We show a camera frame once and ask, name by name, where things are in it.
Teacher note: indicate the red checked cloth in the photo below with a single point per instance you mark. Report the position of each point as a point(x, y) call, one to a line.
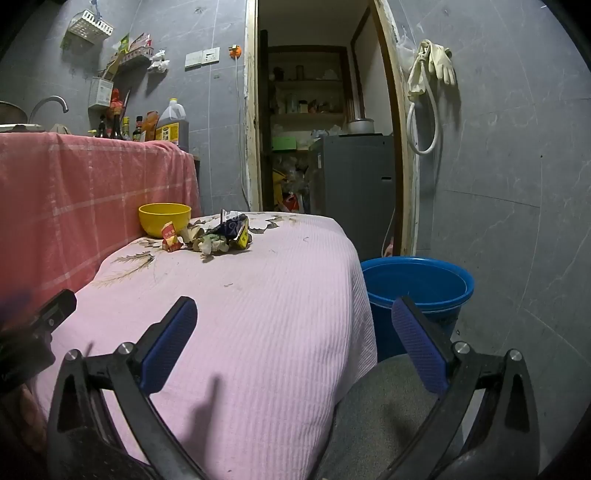
point(69, 194)

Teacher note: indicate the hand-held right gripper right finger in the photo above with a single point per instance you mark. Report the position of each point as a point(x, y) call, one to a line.
point(418, 344)

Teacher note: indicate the dark blue wrapper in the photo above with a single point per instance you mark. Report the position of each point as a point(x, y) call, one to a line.
point(231, 226)

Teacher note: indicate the orange wall hook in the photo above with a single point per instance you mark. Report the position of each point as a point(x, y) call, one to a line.
point(235, 50)

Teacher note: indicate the orange packet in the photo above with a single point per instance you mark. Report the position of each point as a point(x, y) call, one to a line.
point(149, 123)

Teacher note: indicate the yellow plastic bag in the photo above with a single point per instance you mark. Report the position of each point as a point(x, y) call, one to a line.
point(278, 180)

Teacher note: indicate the grey refrigerator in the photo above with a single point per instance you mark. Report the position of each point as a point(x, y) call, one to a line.
point(355, 184)

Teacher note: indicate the pale rubber gloves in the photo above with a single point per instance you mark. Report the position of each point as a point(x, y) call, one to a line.
point(441, 64)

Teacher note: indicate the metal faucet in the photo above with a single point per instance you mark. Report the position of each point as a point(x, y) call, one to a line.
point(48, 99)

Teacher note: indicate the pink floral blanket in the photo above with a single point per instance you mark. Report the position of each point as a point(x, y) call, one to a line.
point(254, 323)

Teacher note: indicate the small dark glass bottle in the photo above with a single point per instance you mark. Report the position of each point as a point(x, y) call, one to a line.
point(102, 128)

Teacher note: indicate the metal basin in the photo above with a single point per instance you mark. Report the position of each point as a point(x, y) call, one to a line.
point(9, 113)

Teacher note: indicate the pink cloth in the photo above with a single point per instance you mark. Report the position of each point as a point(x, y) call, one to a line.
point(389, 247)

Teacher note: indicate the white hanging basket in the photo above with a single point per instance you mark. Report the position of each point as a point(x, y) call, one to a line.
point(87, 27)

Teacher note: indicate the crumpled white plastic bag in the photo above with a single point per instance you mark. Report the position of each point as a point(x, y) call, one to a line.
point(158, 62)

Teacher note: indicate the green box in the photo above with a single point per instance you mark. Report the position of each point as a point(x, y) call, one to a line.
point(284, 143)

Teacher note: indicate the yellow cap sauce bottle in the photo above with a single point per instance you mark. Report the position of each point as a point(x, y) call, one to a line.
point(126, 129)

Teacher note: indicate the white wall switch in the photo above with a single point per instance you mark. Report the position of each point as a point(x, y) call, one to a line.
point(194, 60)

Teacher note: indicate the red yellow carton piece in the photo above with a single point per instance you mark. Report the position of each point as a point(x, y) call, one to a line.
point(170, 237)

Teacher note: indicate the large cooking oil bottle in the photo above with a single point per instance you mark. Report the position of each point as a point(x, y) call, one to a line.
point(173, 124)

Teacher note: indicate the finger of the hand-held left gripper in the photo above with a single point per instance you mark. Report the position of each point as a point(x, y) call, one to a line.
point(57, 309)

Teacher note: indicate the wall shelf rack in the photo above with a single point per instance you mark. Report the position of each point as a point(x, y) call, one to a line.
point(134, 57)

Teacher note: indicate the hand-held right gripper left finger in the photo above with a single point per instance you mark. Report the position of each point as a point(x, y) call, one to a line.
point(168, 344)

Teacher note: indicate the white wall socket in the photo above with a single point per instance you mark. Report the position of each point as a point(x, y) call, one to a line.
point(211, 56)

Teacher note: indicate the red packet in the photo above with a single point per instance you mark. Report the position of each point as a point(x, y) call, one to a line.
point(116, 100)

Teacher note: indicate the wooden door frame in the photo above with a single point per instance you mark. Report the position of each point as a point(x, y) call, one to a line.
point(251, 115)

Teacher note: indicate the red white plastic bag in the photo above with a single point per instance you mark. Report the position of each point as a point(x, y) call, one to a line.
point(291, 202)

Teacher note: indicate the beige paper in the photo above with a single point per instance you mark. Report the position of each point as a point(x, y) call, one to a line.
point(210, 243)

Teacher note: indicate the beige rag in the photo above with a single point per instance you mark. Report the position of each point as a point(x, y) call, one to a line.
point(57, 128)

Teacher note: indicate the wooden shelf unit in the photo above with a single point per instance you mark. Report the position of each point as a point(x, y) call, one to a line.
point(304, 82)

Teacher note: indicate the metal pot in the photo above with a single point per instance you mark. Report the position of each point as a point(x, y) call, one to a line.
point(360, 127)

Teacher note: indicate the tall dark glass bottle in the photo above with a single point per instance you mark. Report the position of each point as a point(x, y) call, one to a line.
point(116, 127)

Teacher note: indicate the blue plastic basin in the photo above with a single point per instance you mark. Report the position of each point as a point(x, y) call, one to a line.
point(415, 277)

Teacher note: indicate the yellow bowl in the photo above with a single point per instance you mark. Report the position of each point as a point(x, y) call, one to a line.
point(159, 224)

